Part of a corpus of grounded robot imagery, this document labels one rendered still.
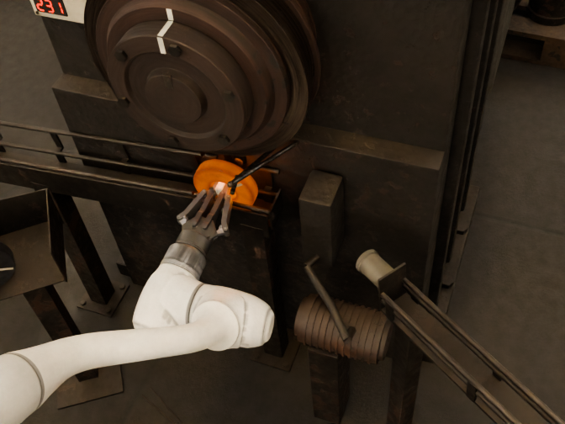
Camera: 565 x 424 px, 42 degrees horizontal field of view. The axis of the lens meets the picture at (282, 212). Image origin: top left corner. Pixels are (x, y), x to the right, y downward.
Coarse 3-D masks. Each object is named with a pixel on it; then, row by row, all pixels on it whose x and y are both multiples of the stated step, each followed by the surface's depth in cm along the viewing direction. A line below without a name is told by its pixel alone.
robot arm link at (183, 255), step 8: (168, 248) 159; (176, 248) 157; (184, 248) 156; (192, 248) 157; (168, 256) 156; (176, 256) 155; (184, 256) 155; (192, 256) 156; (200, 256) 157; (176, 264) 154; (184, 264) 154; (192, 264) 155; (200, 264) 157; (192, 272) 155; (200, 272) 158
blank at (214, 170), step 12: (204, 168) 167; (216, 168) 166; (228, 168) 166; (240, 168) 167; (204, 180) 171; (216, 180) 169; (228, 180) 167; (252, 180) 169; (240, 192) 169; (252, 192) 169; (252, 204) 172
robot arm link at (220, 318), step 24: (216, 288) 149; (192, 312) 147; (216, 312) 141; (240, 312) 143; (264, 312) 145; (72, 336) 124; (96, 336) 125; (120, 336) 127; (144, 336) 129; (168, 336) 131; (192, 336) 134; (216, 336) 138; (240, 336) 144; (264, 336) 145; (48, 360) 113; (72, 360) 119; (96, 360) 123; (120, 360) 126; (144, 360) 130; (48, 384) 111
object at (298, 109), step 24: (96, 0) 137; (240, 0) 124; (264, 0) 126; (96, 24) 142; (264, 24) 127; (288, 24) 129; (96, 48) 147; (288, 48) 129; (288, 72) 133; (312, 72) 138; (288, 120) 143; (264, 144) 151
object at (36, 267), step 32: (32, 192) 178; (0, 224) 183; (32, 224) 186; (32, 256) 181; (64, 256) 179; (0, 288) 176; (32, 288) 175; (64, 320) 198; (64, 384) 224; (96, 384) 223
